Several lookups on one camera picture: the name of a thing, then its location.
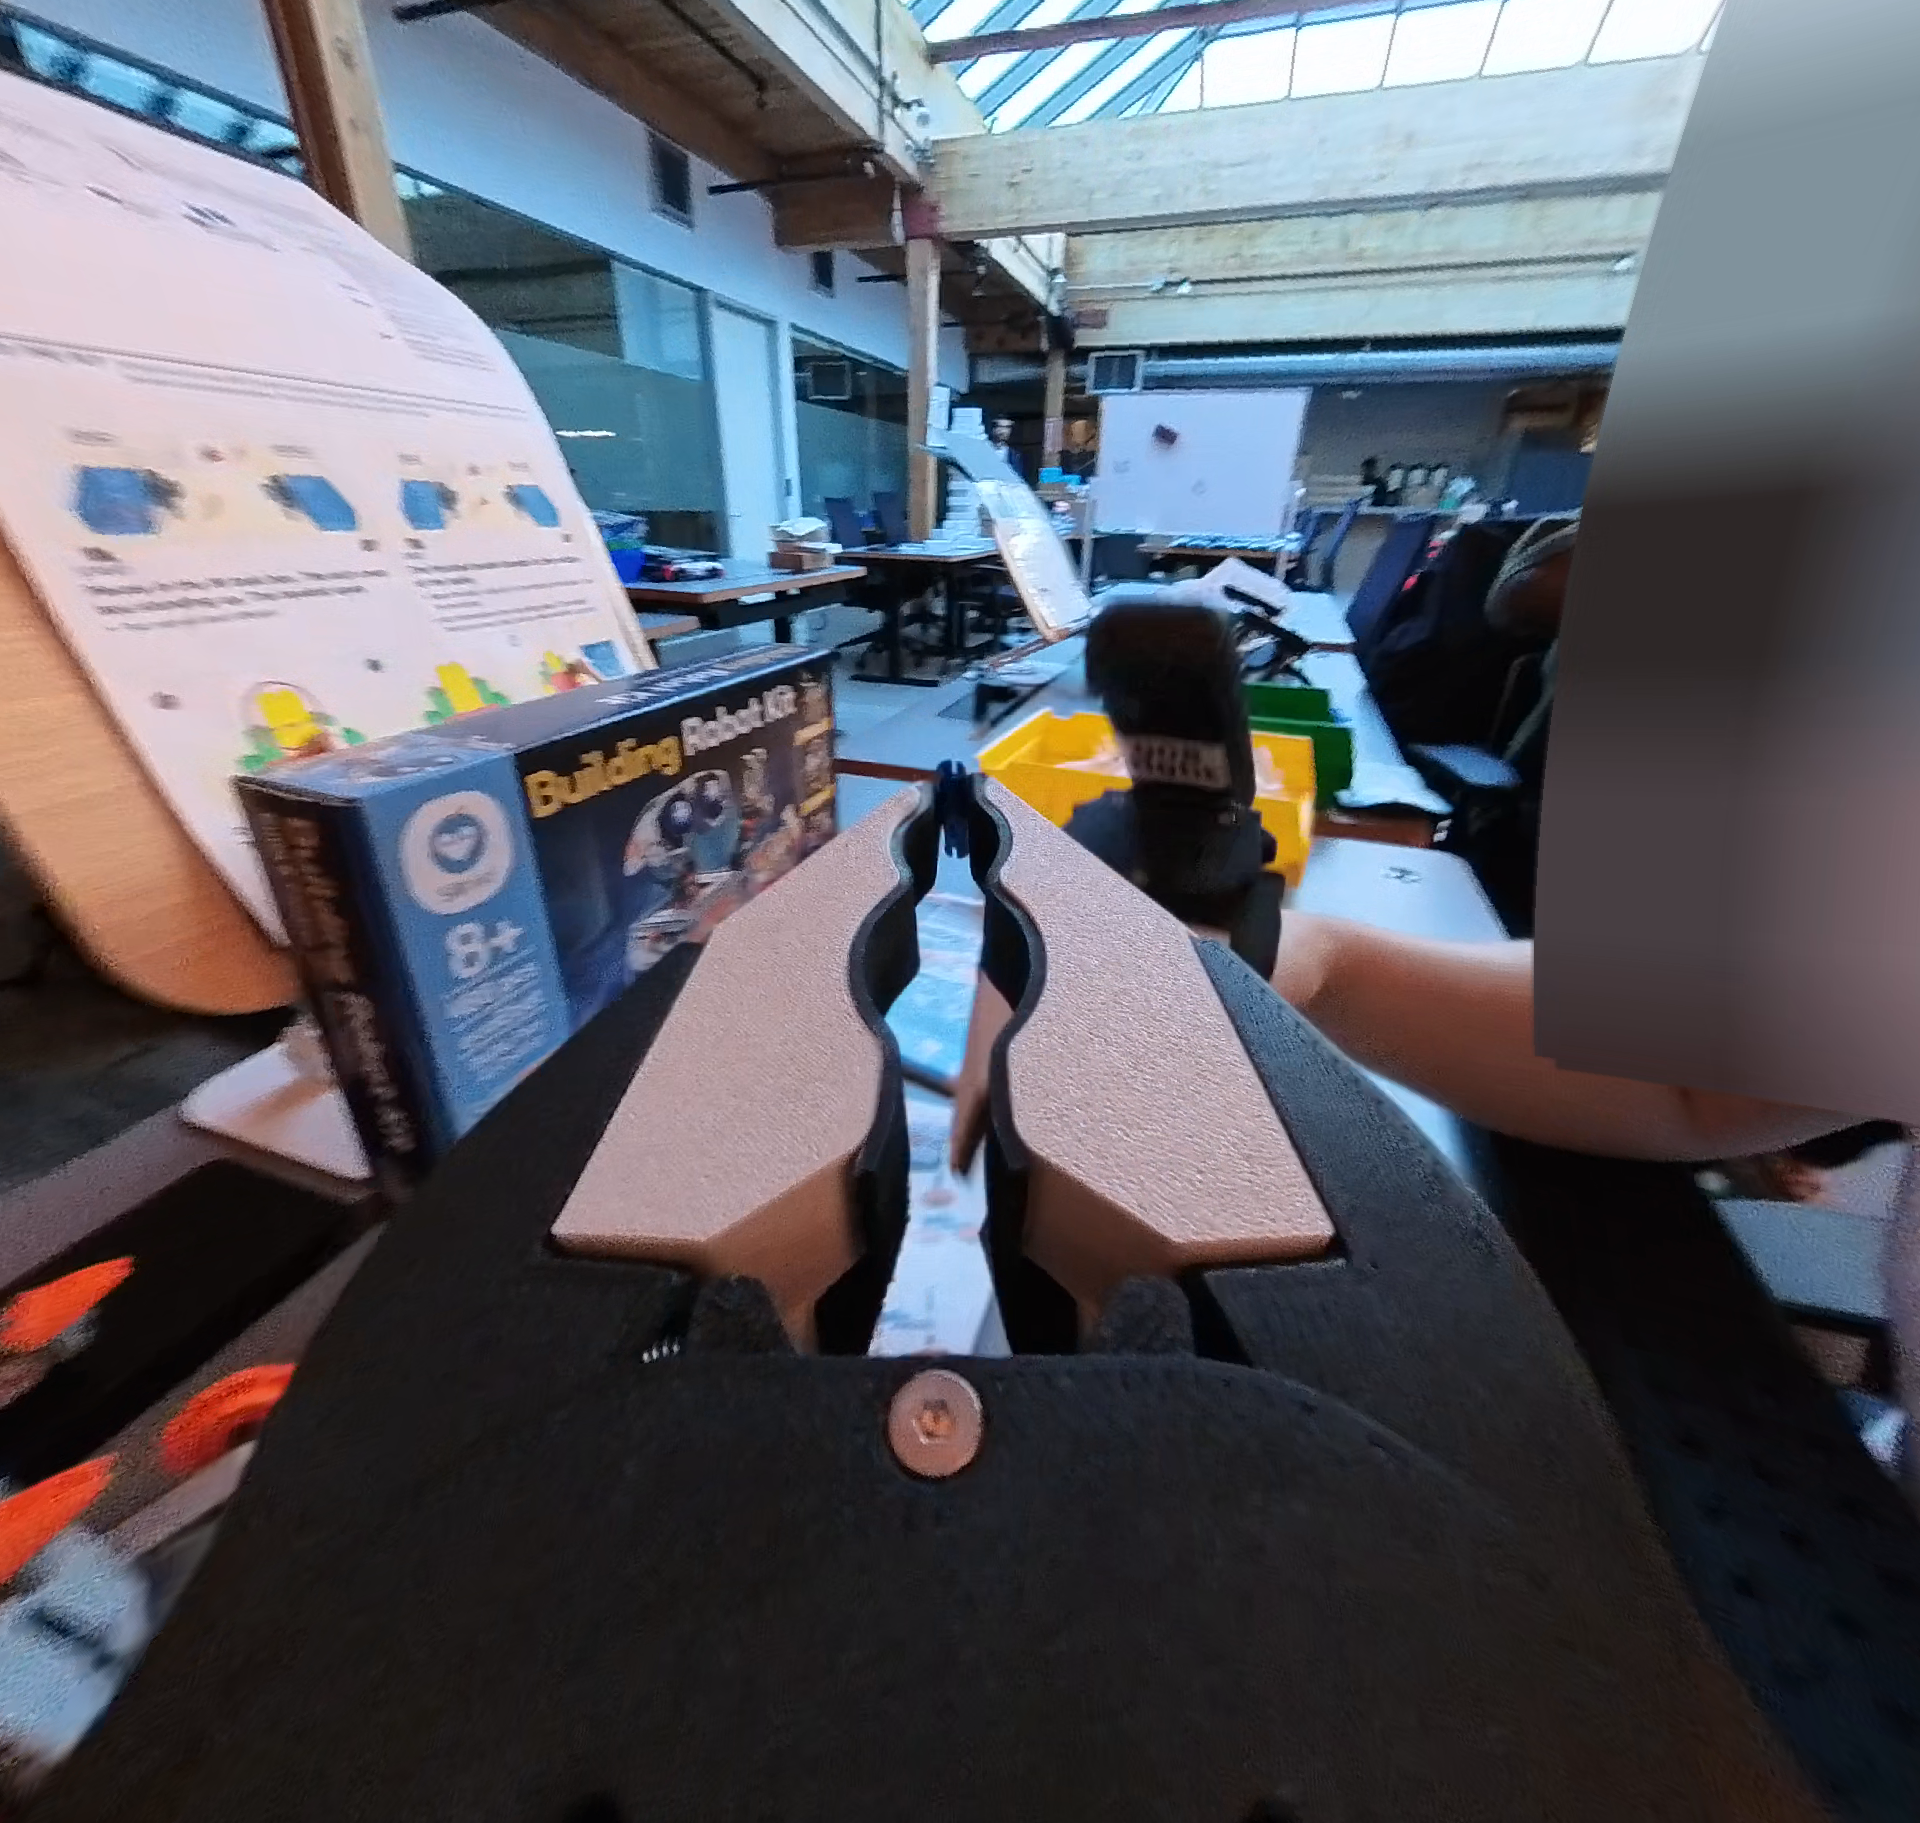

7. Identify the person's right forearm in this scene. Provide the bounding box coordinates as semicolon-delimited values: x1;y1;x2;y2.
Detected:
1272;912;1914;1162

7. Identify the orange plastic part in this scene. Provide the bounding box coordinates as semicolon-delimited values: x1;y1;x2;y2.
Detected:
156;1363;299;1473
0;1453;116;1581
0;1258;136;1359

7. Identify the printed instruction sheet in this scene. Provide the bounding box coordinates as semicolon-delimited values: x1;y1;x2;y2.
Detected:
0;69;656;939

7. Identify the background wooden desk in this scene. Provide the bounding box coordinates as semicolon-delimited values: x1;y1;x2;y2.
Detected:
842;540;1009;683
623;558;870;641

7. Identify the yellow plastic bin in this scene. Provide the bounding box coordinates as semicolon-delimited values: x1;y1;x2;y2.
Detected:
974;706;1317;885

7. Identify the person's dark clothing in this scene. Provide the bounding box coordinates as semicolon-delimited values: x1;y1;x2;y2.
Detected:
1486;1133;1920;1823

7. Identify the green plastic bin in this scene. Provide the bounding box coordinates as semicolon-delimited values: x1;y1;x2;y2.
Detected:
1245;675;1354;804

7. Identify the wooden display board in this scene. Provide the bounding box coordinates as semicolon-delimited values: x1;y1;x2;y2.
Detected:
0;533;302;1018

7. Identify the kit instruction booklet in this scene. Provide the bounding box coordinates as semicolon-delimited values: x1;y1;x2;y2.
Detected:
866;892;1004;1354

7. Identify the white stand base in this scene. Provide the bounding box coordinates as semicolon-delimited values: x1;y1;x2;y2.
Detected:
178;1024;379;1185

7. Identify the black parts tray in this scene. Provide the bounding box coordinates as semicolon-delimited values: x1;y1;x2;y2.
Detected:
0;1162;369;1478

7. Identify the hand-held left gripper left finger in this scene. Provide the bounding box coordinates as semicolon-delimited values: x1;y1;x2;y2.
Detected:
550;784;934;1354

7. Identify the black office chair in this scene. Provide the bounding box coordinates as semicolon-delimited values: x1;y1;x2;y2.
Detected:
1346;510;1577;804

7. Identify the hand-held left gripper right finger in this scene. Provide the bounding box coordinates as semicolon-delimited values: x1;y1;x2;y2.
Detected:
965;779;1337;1354

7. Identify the robot kit box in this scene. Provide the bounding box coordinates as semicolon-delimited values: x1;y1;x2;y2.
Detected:
232;641;839;1200

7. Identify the whiteboard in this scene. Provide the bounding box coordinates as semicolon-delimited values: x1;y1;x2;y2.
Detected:
1097;387;1312;533

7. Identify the background instruction board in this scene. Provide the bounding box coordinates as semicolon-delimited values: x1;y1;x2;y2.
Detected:
974;478;1094;638

